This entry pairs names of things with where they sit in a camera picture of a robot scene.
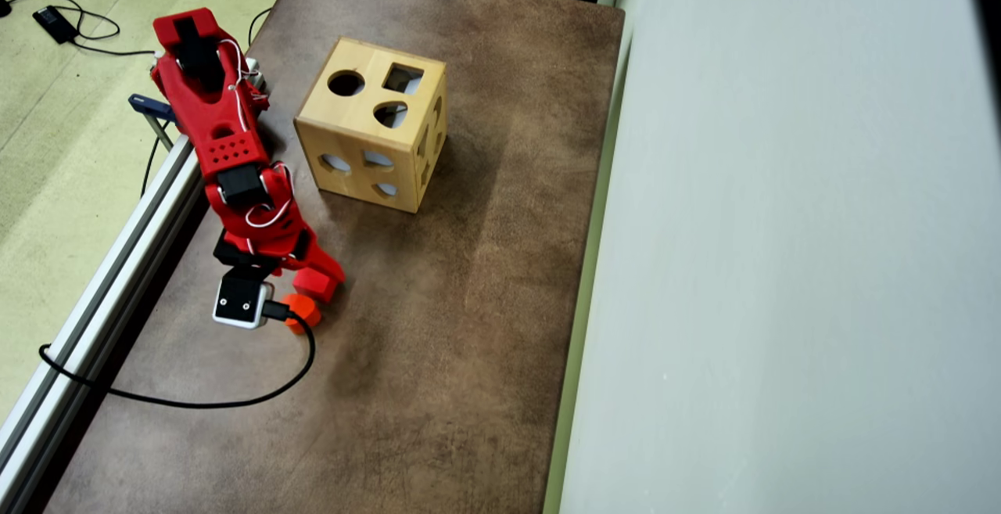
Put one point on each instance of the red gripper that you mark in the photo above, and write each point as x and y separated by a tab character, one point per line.
318	281

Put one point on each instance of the red robot arm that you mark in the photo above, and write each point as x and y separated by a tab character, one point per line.
211	107

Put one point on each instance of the orange heart block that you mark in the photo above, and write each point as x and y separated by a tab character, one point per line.
303	318

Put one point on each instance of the black power adapter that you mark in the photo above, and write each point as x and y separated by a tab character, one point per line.
55	23

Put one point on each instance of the wooden shape sorter box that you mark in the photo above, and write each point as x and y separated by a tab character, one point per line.
352	134

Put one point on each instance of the blue clamp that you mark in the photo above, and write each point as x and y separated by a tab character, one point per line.
152	106

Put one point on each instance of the red cube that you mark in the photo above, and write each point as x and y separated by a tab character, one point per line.
315	287

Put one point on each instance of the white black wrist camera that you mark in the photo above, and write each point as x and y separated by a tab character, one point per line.
238	299

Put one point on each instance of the aluminium profile rail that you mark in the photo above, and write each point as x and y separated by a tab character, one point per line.
94	303

